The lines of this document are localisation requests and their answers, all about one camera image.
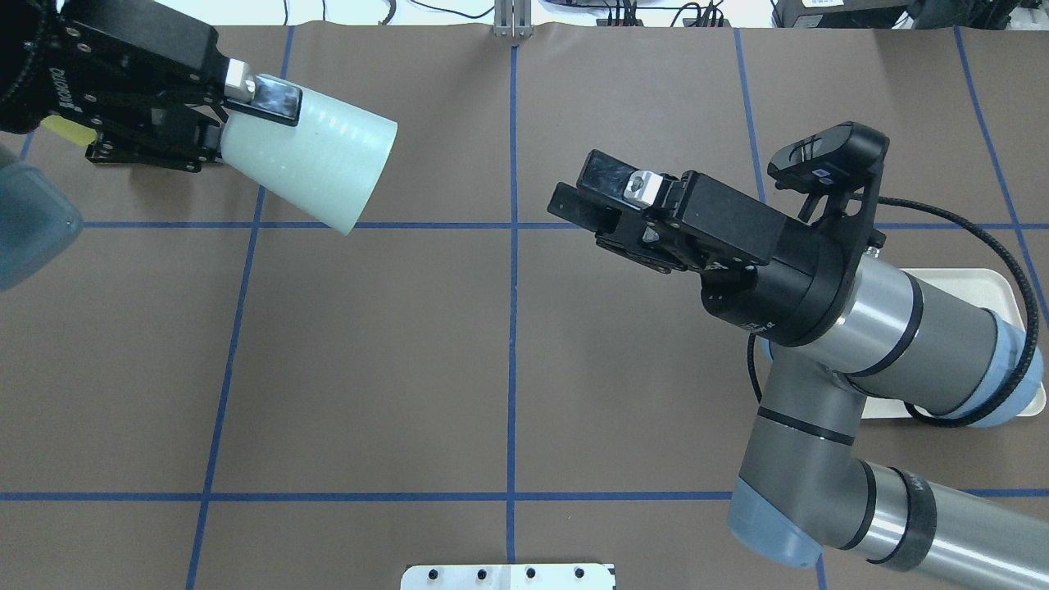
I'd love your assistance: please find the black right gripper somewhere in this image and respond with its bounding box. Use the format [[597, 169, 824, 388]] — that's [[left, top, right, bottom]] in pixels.
[[547, 149, 861, 347]]

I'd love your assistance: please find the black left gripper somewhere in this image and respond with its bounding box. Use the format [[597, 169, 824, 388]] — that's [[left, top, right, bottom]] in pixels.
[[1, 1, 302, 172]]

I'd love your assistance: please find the pale green plastic cup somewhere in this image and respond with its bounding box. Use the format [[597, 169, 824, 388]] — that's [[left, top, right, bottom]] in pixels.
[[220, 83, 398, 235]]

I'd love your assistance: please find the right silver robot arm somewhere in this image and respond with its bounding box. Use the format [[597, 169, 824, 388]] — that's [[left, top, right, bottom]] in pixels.
[[547, 138, 1047, 589]]

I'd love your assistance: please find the yellow plastic cup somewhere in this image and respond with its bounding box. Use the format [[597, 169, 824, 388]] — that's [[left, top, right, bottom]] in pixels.
[[41, 115, 98, 148]]

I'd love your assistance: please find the white rabbit print tray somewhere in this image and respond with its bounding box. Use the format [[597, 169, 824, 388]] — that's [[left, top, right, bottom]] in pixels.
[[858, 268, 1026, 420]]

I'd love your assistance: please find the aluminium frame post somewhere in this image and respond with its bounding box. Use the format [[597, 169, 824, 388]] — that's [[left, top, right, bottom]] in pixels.
[[492, 0, 534, 39]]

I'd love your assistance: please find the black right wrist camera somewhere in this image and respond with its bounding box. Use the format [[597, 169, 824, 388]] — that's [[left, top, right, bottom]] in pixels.
[[765, 122, 889, 223]]

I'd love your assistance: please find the black right camera cable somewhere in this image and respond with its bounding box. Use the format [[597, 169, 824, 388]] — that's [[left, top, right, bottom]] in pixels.
[[746, 197, 1040, 430]]

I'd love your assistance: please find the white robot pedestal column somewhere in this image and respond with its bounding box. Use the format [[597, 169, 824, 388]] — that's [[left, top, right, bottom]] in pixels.
[[398, 562, 617, 589]]

